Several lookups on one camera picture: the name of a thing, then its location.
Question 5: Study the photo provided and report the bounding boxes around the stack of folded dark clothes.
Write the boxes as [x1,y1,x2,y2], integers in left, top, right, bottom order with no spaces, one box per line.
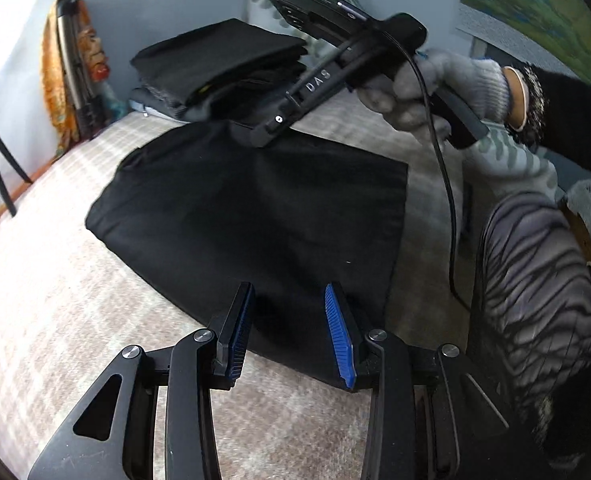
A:
[129,17,316,126]

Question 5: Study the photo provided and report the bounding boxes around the wooden bed frame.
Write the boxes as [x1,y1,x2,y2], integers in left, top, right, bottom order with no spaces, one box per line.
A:
[0,152,63,256]

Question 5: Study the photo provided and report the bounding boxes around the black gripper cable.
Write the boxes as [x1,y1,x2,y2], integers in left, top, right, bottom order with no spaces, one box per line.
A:
[375,15,476,311]

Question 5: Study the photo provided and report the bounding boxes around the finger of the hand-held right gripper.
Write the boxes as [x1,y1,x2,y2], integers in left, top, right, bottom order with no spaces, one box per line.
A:
[230,45,356,148]

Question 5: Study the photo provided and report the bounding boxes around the person's right hand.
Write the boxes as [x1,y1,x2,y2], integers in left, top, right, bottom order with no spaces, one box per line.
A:
[358,50,511,133]

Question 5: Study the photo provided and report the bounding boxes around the person's striped leg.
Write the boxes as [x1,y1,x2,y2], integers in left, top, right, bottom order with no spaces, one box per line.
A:
[468,192,591,480]

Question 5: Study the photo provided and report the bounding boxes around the orange patterned cloth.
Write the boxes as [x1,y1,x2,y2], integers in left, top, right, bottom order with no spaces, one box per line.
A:
[40,0,113,161]

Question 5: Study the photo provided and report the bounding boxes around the black pants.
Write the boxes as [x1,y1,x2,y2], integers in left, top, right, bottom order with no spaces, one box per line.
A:
[85,120,409,388]

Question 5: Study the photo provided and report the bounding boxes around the folded silver tripod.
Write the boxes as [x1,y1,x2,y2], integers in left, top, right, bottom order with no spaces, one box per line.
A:
[55,0,106,136]

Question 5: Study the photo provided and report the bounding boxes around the green patterned white cloth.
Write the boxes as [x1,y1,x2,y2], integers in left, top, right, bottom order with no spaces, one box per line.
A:
[463,127,559,206]

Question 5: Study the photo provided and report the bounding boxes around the beige plaid blanket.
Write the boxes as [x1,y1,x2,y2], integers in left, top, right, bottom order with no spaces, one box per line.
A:
[0,85,481,480]

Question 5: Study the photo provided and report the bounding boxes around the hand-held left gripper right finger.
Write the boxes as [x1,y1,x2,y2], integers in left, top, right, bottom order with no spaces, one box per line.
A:
[324,282,521,480]

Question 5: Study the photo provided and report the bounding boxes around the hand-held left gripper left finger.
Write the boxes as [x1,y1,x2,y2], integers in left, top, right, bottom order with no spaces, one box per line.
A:
[28,281,256,480]

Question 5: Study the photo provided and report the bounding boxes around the person's right forearm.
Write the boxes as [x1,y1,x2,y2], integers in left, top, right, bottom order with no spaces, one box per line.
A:
[503,62,591,183]

